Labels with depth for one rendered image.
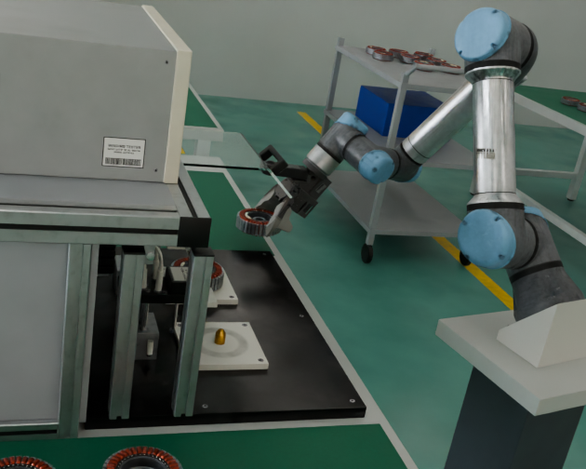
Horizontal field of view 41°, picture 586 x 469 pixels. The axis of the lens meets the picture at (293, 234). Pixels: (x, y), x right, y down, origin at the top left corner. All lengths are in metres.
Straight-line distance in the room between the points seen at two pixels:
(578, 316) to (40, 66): 1.16
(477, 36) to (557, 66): 6.48
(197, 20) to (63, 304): 5.68
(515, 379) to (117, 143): 0.92
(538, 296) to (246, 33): 5.37
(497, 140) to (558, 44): 6.47
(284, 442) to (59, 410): 0.35
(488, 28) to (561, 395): 0.75
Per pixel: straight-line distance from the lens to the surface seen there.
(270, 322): 1.60
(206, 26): 6.77
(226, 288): 1.68
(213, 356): 1.43
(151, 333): 1.40
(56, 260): 1.13
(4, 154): 1.21
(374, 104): 4.29
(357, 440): 1.35
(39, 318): 1.18
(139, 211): 1.12
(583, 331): 1.79
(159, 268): 1.35
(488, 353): 1.73
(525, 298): 1.74
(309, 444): 1.32
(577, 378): 1.75
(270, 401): 1.36
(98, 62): 1.18
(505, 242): 1.62
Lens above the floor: 1.53
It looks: 22 degrees down
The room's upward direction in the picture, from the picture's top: 10 degrees clockwise
